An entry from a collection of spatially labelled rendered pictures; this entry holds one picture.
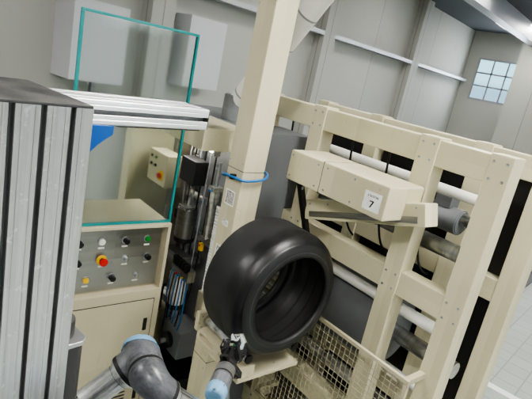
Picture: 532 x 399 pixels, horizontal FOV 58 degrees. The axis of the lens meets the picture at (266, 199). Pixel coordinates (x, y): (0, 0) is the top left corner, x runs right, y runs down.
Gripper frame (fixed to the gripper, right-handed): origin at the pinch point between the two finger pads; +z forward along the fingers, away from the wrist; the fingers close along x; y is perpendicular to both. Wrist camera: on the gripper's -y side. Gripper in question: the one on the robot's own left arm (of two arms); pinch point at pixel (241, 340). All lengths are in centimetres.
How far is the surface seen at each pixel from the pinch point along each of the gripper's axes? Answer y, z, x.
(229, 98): 86, 108, 19
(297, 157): 59, 63, -23
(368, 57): 47, 774, -49
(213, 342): -14.4, 18.2, 21.1
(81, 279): 20, 22, 83
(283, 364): -32.4, 25.0, -9.1
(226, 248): 33.7, 17.7, 4.7
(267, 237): 37.0, 20.0, -13.7
